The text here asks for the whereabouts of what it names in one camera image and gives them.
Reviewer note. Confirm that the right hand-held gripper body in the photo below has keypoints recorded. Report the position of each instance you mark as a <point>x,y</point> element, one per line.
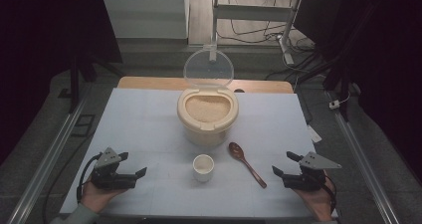
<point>307,179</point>

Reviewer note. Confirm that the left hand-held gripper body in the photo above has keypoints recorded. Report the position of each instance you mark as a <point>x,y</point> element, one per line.
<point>111,179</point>

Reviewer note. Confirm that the brown wooden spoon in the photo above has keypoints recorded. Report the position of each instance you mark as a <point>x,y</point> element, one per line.
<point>247,166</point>

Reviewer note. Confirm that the white cup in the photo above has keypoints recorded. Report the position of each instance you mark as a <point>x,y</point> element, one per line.
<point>203,171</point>

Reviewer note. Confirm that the beige rice container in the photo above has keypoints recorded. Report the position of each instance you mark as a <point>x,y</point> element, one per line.
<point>207,131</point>

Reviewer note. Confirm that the rice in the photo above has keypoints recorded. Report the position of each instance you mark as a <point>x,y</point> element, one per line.
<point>207,108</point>

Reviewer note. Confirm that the person's right hand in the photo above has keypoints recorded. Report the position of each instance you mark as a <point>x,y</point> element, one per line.
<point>315,200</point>

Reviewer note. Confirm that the person's left hand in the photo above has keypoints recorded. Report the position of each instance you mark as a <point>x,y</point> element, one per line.
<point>96,197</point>

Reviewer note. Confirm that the white paper tag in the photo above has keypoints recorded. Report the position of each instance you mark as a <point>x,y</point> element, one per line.
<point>314,134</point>

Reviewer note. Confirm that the small white adapter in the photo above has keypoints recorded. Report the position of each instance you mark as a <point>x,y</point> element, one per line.
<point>334,104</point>

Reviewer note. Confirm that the wooden table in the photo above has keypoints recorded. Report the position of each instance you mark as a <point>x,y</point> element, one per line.
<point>149,83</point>

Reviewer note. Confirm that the clear container lid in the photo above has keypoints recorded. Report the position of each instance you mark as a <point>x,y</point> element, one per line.
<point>208,68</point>

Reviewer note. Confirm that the dark curtain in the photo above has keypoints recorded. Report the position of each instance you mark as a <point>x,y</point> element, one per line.
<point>40,51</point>
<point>388,68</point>

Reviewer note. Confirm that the white cabinet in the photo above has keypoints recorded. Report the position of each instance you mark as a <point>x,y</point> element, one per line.
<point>142,15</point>

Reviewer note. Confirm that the metal rail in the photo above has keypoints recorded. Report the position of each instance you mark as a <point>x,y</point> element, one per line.
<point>365,164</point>
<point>46,164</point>

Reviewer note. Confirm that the white desk frame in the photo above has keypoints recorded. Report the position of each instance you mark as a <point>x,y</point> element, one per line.
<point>252,13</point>

